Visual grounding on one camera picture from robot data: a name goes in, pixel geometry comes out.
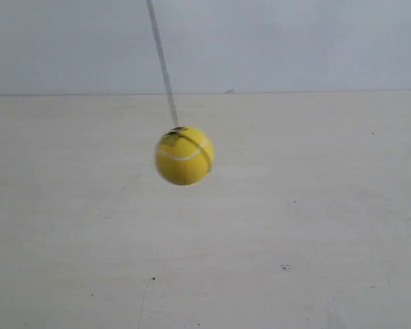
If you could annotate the yellow tennis ball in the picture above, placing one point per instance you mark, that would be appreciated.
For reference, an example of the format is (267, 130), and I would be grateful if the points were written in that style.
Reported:
(184, 155)

